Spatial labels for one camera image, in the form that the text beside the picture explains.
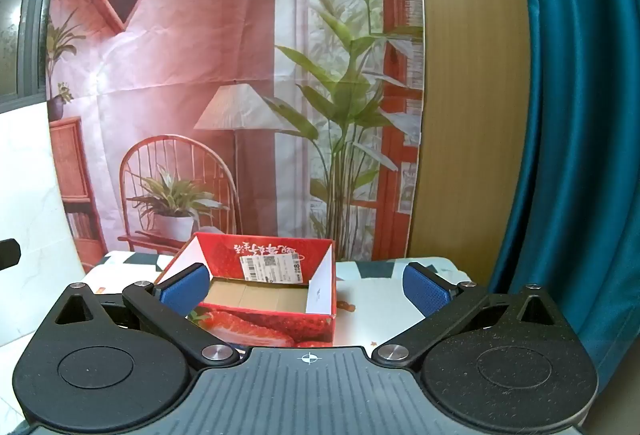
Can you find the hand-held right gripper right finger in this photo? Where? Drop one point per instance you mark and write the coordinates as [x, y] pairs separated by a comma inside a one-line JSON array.
[[425, 291]]

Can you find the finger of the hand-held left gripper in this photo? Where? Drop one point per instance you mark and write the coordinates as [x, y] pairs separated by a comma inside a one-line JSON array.
[[7, 255]]

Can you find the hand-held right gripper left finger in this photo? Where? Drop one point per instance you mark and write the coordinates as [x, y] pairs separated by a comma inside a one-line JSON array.
[[182, 291]]

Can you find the red strawberry cardboard box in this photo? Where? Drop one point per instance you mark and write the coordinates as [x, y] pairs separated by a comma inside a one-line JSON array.
[[270, 252]]

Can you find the cartoon printed tablecloth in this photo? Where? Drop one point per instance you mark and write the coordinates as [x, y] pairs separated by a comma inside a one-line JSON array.
[[362, 305]]

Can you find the white marble board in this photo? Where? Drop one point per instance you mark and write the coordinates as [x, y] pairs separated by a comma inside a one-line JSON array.
[[30, 190]]

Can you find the wooden panel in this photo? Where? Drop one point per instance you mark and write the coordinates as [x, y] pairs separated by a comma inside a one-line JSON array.
[[475, 115]]

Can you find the printed room scene backdrop cloth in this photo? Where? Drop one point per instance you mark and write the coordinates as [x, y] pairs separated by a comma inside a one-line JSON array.
[[175, 65]]

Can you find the teal curtain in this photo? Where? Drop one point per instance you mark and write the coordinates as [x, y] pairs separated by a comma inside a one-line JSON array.
[[575, 115]]

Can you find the dark window with grey frame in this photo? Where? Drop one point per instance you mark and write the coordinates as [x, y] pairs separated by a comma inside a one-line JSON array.
[[20, 15]]

